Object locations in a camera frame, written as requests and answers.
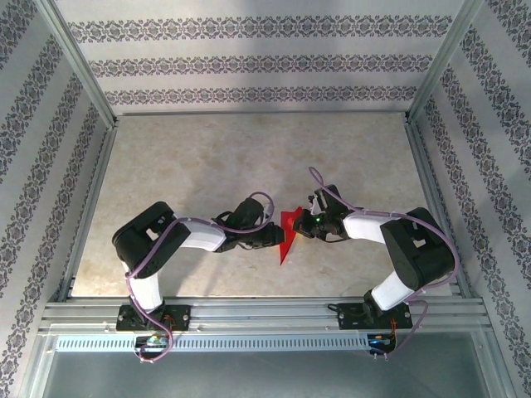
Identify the red paper sheet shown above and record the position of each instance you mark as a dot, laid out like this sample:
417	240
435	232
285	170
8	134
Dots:
288	248

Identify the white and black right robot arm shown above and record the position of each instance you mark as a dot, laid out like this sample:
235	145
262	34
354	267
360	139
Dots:
419	253

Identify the small circuit board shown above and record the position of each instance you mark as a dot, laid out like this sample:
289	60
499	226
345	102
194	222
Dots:
153	341
381	341

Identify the grey metal panel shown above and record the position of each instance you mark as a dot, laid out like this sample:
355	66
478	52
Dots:
265	377

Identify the aluminium mounting rail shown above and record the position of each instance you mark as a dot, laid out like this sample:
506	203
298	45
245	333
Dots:
265	315

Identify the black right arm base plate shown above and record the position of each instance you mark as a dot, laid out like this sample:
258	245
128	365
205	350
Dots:
348	317

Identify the aluminium frame floor rail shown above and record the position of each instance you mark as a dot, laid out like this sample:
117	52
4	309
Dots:
265	113
433	186
90	207

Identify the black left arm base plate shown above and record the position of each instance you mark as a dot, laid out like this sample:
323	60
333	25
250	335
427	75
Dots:
182	317

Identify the aluminium frame post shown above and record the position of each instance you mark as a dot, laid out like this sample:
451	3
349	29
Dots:
79	62
35	365
493	365
446	62

